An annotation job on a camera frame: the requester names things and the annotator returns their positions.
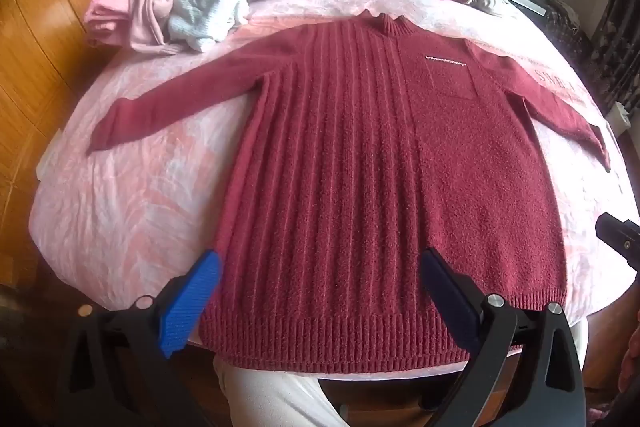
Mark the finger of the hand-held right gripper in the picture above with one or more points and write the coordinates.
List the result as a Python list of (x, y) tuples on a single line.
[(622, 237)]

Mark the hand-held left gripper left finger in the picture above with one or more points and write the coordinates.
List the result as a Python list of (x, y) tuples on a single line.
[(190, 302)]

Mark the pink leaf-pattern blanket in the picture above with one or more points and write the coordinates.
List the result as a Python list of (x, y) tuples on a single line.
[(125, 207)]

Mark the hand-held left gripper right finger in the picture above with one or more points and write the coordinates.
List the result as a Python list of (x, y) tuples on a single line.
[(450, 302)]

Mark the maroon knit sweater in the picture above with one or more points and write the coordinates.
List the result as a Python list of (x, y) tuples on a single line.
[(360, 187)]

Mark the person's white trouser leg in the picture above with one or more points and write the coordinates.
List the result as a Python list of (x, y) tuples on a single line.
[(270, 392)]

